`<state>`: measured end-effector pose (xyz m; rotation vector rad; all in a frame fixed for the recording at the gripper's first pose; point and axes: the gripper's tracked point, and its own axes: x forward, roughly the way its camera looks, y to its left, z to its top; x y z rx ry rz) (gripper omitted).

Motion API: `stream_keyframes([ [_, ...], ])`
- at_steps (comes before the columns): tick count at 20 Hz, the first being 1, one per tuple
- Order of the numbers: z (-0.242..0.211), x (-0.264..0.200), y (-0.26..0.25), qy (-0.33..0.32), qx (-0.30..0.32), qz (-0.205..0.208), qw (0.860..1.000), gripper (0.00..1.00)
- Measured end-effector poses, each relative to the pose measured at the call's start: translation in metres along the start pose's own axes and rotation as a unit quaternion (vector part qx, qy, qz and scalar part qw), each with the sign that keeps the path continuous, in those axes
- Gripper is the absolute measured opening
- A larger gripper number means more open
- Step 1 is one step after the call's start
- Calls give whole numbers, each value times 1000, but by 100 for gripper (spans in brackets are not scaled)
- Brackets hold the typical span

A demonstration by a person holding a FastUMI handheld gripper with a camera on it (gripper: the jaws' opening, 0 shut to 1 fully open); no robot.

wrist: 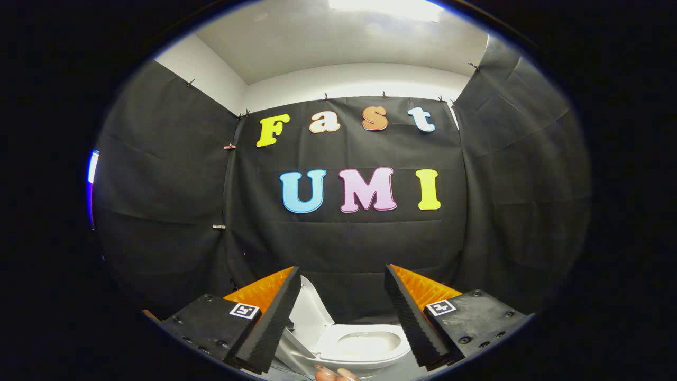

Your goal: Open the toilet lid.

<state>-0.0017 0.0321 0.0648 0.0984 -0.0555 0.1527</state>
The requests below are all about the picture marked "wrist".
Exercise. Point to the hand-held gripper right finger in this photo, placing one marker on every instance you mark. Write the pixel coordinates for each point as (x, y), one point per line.
(412, 323)

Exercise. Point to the black backdrop cloth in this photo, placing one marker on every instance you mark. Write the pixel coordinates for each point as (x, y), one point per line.
(349, 248)

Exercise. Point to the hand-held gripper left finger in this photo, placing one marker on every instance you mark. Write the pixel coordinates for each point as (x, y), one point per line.
(272, 323)

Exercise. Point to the white toilet seat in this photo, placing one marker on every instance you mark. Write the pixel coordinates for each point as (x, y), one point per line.
(328, 346)

